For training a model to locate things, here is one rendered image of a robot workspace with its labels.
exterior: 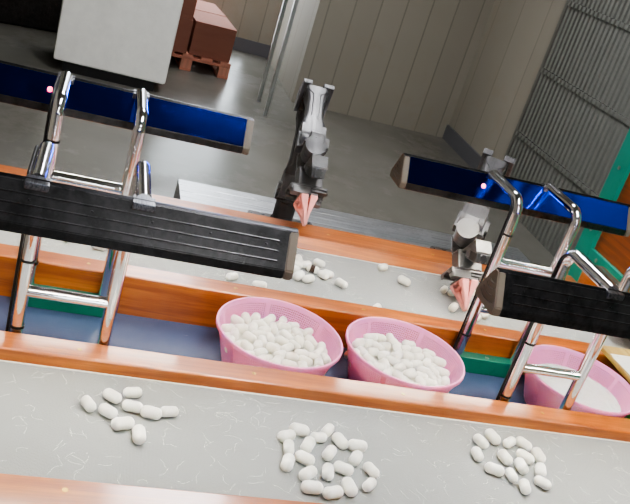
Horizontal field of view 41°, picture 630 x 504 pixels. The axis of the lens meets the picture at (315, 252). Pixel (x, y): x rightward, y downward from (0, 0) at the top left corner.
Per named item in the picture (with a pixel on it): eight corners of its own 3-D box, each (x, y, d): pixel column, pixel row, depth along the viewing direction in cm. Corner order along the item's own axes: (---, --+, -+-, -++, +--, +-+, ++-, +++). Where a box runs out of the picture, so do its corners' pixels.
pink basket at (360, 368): (310, 356, 185) (323, 319, 181) (401, 348, 200) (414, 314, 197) (379, 432, 166) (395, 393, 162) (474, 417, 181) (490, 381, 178)
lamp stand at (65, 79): (22, 261, 185) (54, 65, 168) (113, 276, 191) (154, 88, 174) (10, 304, 169) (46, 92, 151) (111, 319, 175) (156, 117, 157)
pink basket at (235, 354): (201, 326, 183) (211, 288, 179) (316, 343, 190) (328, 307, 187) (211, 399, 159) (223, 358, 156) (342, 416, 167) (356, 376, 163)
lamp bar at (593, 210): (388, 175, 196) (398, 146, 193) (612, 224, 214) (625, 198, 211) (397, 188, 189) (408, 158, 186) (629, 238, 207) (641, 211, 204)
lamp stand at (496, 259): (420, 326, 214) (483, 165, 196) (489, 338, 219) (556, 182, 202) (444, 369, 197) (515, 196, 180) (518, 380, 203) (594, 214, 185)
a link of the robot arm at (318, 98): (329, 142, 223) (335, 77, 244) (297, 133, 222) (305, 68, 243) (316, 176, 232) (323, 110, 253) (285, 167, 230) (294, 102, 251)
